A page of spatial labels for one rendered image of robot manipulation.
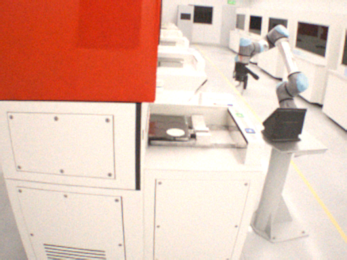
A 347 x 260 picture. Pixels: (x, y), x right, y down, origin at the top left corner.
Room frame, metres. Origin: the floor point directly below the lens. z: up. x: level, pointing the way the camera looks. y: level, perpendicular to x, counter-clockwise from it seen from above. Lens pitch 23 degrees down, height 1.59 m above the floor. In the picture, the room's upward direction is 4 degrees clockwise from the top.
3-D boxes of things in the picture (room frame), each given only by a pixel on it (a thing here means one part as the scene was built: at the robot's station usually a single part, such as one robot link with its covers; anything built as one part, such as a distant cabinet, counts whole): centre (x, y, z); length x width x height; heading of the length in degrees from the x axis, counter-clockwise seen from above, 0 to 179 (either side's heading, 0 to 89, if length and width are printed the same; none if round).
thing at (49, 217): (1.52, 0.50, 0.41); 0.82 x 0.71 x 0.82; 3
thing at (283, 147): (1.87, -0.80, 0.75); 0.45 x 0.44 x 0.13; 102
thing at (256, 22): (10.83, -2.97, 1.00); 1.80 x 1.08 x 2.00; 3
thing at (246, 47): (1.82, -0.40, 1.41); 0.09 x 0.08 x 0.11; 127
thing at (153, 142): (1.63, -0.12, 0.84); 0.50 x 0.02 x 0.03; 93
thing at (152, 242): (1.83, -0.15, 0.41); 0.97 x 0.64 x 0.82; 3
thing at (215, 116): (2.13, -0.13, 0.89); 0.62 x 0.35 x 0.14; 93
